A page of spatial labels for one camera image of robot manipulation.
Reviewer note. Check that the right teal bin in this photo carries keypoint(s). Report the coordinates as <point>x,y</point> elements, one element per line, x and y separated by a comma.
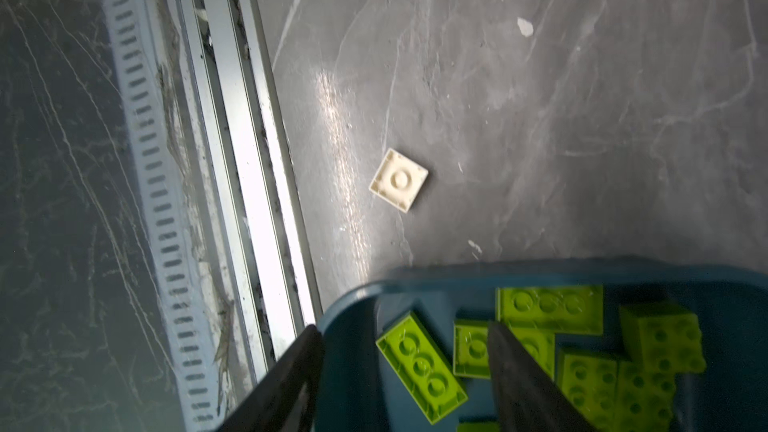
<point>359,391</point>

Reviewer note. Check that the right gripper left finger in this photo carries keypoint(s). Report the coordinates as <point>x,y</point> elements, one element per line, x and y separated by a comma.
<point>286,398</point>

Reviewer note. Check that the green long brick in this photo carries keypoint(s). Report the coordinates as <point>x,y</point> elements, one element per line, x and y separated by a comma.
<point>422,368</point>
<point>510,348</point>
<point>574,310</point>
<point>486,426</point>
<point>588,380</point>

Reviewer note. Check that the white small brick lower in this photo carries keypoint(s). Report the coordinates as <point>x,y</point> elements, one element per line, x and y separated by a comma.
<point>398,180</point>

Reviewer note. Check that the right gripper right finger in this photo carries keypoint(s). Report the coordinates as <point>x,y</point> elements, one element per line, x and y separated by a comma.
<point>525,398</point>

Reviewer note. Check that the green small square brick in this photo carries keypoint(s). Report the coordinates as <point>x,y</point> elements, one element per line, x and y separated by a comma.
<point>662,337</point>

